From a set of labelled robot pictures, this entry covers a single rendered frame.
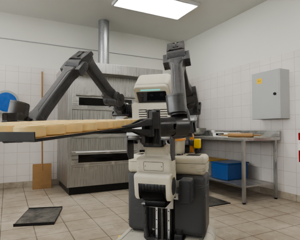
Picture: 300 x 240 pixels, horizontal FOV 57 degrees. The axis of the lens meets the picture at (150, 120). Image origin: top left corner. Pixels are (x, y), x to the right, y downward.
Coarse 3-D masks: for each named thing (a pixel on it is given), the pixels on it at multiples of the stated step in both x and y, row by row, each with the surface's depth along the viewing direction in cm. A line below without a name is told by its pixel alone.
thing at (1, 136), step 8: (120, 128) 69; (128, 128) 74; (0, 136) 42; (8, 136) 42; (16, 136) 41; (24, 136) 41; (32, 136) 40; (56, 136) 45; (64, 136) 47; (72, 136) 49
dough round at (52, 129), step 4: (40, 124) 49; (44, 124) 49; (48, 124) 49; (52, 124) 49; (56, 124) 49; (60, 124) 50; (64, 124) 51; (48, 128) 48; (52, 128) 49; (56, 128) 49; (60, 128) 50; (64, 128) 51; (48, 132) 48; (52, 132) 49; (56, 132) 49; (60, 132) 50; (64, 132) 51
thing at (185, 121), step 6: (174, 114) 82; (180, 114) 83; (186, 114) 83; (180, 120) 80; (186, 120) 81; (174, 126) 80; (180, 126) 80; (186, 126) 81; (180, 132) 80; (186, 132) 81
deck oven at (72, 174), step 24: (120, 72) 436; (144, 72) 455; (72, 96) 420; (96, 96) 437; (72, 144) 421; (96, 144) 438; (120, 144) 456; (72, 168) 420; (96, 168) 436; (120, 168) 455; (72, 192) 422
